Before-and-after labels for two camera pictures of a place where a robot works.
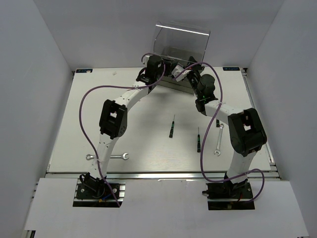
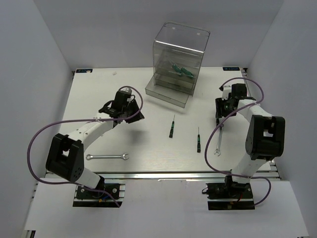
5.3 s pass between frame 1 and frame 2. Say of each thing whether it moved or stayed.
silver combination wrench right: stayed
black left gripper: moved
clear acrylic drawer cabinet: moved
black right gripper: moved
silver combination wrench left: stayed
